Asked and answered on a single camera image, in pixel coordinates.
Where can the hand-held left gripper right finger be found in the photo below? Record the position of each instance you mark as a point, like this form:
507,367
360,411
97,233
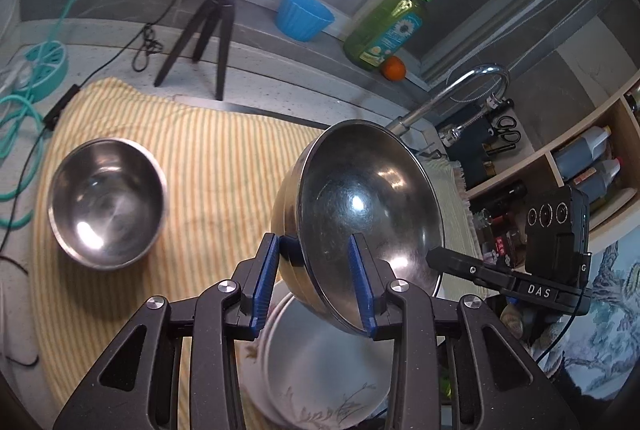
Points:
361,285

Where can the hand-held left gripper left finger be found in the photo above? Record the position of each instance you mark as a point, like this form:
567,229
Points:
264,285

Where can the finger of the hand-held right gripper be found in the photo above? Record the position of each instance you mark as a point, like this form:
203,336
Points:
460,264

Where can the white bowl with sprig print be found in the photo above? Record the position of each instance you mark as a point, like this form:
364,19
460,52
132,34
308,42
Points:
320,360

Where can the large steel bowl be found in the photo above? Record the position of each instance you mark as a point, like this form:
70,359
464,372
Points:
360,190

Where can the small steel bowl red outside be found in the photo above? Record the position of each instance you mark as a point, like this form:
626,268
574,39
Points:
107,200

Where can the black flashlight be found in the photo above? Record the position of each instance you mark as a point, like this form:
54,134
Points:
505,195

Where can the wooden shelf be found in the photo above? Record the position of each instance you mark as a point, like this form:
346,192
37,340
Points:
557,165

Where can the pale green fringed towel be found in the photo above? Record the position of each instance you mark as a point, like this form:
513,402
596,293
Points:
445,190

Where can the dark sauce bottle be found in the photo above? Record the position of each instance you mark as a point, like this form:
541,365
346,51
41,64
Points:
580,150
600,177

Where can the blue white printed cloth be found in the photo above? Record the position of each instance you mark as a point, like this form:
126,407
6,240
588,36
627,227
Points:
610,310

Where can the dark knife block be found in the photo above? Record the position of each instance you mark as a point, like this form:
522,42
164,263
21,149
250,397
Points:
470,150

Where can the black kitchen scissors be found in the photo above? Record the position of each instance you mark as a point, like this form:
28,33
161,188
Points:
507,130

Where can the yellow striped towel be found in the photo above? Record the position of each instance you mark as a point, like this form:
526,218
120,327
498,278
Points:
215,170

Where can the chrome kitchen faucet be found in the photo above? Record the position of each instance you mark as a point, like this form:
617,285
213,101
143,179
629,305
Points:
480,71

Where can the orange fruit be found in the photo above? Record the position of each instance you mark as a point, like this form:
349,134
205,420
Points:
392,68

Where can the green dish soap bottle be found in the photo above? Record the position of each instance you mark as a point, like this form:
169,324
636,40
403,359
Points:
390,35

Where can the blue fluted cup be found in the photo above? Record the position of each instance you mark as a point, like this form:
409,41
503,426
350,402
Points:
302,18

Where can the round teal power strip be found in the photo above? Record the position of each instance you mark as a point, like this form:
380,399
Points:
47,60

